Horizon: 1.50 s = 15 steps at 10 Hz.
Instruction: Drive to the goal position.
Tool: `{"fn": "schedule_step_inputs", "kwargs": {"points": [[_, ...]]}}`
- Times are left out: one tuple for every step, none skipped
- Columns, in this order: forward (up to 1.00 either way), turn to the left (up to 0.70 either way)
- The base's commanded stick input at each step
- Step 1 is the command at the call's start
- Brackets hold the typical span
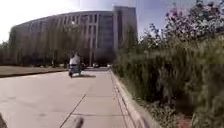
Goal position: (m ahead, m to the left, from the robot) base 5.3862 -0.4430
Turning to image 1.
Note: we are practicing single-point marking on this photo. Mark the grey concrete slab path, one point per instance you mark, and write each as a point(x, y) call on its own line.
point(50, 100)

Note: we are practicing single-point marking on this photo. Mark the row of trees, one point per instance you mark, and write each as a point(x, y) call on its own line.
point(43, 46)

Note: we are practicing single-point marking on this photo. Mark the robot's own part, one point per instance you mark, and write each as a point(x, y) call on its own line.
point(77, 122)

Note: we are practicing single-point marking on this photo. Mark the concrete kerb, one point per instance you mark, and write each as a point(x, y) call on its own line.
point(133, 106)

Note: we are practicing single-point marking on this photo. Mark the large grey building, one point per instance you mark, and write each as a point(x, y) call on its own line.
point(103, 33)

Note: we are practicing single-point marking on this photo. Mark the tall green hedge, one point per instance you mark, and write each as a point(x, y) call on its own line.
point(173, 66)

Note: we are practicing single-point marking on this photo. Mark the person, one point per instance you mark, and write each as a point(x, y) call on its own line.
point(74, 60)

